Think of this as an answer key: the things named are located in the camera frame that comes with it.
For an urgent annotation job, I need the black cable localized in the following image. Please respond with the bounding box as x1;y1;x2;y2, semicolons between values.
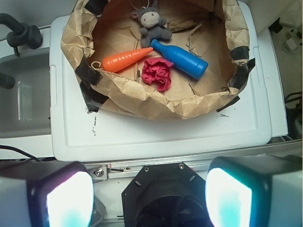
0;145;45;162

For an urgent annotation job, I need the black faucet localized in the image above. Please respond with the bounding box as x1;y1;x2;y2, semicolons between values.
0;13;43;57

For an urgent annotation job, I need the black octagonal mount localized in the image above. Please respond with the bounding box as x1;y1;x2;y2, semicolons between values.
122;162;212;227

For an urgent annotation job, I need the blue plastic bottle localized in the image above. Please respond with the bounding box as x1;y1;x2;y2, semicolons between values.
150;39;208;80

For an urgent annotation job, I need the crumpled pink paper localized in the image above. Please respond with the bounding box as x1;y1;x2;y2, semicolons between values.
141;57;174;92

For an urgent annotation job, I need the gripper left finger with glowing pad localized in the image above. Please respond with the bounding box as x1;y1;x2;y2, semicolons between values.
0;161;94;227

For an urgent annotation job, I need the grey plush donkey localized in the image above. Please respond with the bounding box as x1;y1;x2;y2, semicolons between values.
130;0;172;48

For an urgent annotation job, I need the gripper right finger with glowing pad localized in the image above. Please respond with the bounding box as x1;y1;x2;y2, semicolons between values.
205;155;303;227

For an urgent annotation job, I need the brown paper bag basket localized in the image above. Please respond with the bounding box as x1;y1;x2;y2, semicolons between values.
61;0;255;120

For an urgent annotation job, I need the aluminium rail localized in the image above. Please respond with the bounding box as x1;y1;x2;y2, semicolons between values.
85;139;303;182

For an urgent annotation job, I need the orange plastic carrot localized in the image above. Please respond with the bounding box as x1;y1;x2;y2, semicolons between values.
101;47;153;73

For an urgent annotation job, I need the white plastic tray lid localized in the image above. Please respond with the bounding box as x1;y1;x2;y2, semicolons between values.
49;1;273;162

